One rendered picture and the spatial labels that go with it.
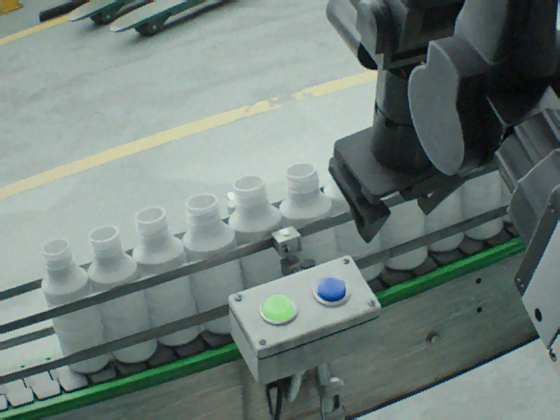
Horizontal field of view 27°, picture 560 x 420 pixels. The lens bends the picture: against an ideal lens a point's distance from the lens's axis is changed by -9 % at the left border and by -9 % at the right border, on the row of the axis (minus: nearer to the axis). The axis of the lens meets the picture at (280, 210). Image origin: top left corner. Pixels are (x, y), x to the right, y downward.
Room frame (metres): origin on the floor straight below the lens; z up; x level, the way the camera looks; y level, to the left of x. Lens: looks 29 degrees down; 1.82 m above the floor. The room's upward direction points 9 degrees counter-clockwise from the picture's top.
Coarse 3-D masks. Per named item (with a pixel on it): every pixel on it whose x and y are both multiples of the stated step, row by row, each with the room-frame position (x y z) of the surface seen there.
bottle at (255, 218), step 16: (256, 176) 1.24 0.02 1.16; (240, 192) 1.22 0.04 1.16; (256, 192) 1.21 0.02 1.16; (240, 208) 1.22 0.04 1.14; (256, 208) 1.21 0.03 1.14; (272, 208) 1.23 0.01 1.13; (240, 224) 1.21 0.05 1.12; (256, 224) 1.21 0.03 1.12; (272, 224) 1.21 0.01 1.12; (240, 240) 1.21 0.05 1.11; (256, 240) 1.20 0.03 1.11; (256, 256) 1.20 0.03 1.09; (272, 256) 1.20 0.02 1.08; (256, 272) 1.20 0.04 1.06; (272, 272) 1.20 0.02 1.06
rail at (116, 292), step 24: (336, 216) 1.22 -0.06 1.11; (480, 216) 1.28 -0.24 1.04; (264, 240) 1.19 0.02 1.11; (432, 240) 1.25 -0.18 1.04; (192, 264) 1.16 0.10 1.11; (216, 264) 1.17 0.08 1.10; (360, 264) 1.22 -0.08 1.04; (24, 288) 1.17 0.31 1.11; (120, 288) 1.13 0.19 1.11; (144, 288) 1.14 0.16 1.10; (48, 312) 1.11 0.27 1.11; (72, 312) 1.12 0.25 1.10; (216, 312) 1.17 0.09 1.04; (24, 336) 1.16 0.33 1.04; (48, 336) 1.17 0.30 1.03; (144, 336) 1.14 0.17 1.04; (72, 360) 1.11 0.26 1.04; (0, 384) 1.08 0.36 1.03
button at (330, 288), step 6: (324, 282) 1.07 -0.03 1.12; (330, 282) 1.07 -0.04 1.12; (336, 282) 1.07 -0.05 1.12; (342, 282) 1.07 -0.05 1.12; (318, 288) 1.07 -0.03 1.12; (324, 288) 1.06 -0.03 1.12; (330, 288) 1.06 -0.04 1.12; (336, 288) 1.06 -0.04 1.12; (342, 288) 1.06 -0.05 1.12; (318, 294) 1.07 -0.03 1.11; (324, 294) 1.06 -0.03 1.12; (330, 294) 1.06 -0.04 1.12; (336, 294) 1.06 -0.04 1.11; (342, 294) 1.06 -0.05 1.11; (330, 300) 1.05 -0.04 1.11; (336, 300) 1.06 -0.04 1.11
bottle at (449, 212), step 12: (432, 192) 1.28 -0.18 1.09; (456, 192) 1.28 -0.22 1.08; (444, 204) 1.27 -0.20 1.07; (456, 204) 1.28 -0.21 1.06; (432, 216) 1.28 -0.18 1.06; (444, 216) 1.27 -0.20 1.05; (456, 216) 1.28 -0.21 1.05; (432, 228) 1.28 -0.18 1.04; (444, 240) 1.27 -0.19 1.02; (456, 240) 1.28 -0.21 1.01; (444, 252) 1.28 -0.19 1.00
